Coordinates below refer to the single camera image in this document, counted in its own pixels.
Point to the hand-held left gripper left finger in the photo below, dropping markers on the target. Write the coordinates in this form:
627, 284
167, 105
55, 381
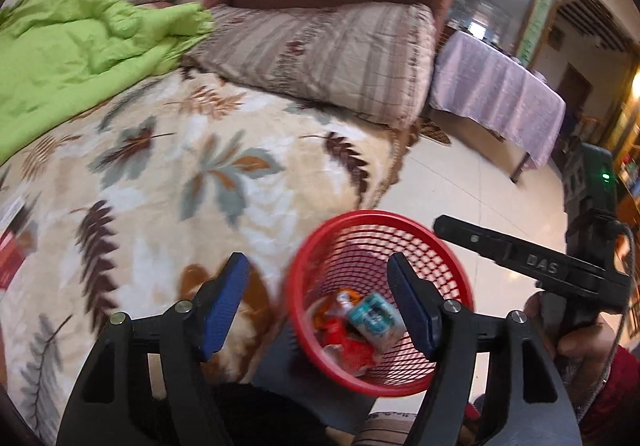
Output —
227, 306

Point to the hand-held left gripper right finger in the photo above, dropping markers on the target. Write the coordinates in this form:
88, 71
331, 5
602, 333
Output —
410, 306

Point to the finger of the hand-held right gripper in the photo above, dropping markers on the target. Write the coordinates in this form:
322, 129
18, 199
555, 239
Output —
520, 256

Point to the red mesh plastic basket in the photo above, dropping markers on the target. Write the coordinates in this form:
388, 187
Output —
300, 286

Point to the large red foil wrapper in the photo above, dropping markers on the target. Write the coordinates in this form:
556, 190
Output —
15, 256

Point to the white and dark carton box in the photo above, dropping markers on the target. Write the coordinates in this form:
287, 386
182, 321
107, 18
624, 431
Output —
10, 212

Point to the person's right forearm red sleeve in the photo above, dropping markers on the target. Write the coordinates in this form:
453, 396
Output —
617, 391

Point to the person's right hand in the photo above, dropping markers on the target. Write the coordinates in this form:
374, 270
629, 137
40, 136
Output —
585, 343

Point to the teal and white packet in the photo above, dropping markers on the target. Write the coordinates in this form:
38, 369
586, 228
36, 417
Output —
372, 316

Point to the crumpled red wrapper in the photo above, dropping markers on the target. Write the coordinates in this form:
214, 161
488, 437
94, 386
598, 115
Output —
350, 351

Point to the wooden table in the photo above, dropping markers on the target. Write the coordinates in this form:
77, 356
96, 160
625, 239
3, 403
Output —
520, 168

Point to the orange and white wrapper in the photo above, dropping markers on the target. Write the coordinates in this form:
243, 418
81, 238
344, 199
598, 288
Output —
332, 306

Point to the grey seat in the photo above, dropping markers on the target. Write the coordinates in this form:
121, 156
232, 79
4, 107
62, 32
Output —
280, 366

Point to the person's dark trousers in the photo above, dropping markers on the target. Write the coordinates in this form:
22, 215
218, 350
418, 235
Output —
260, 416

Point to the leaf print blanket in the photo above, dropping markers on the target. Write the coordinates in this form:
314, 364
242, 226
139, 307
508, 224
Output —
165, 206

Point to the striped cloth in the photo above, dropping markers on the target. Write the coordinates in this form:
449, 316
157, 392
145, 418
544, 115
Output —
382, 431

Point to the lilac tablecloth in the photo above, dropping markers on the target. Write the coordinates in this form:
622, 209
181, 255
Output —
495, 85

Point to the patterned floor rug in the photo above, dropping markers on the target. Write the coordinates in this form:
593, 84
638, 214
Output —
434, 131

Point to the striped brown pillow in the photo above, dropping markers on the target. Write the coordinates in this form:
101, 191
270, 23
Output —
330, 55

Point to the green quilt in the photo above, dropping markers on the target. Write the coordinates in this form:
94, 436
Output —
75, 55

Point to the green wall strip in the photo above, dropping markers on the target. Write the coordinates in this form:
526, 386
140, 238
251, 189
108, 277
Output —
540, 15

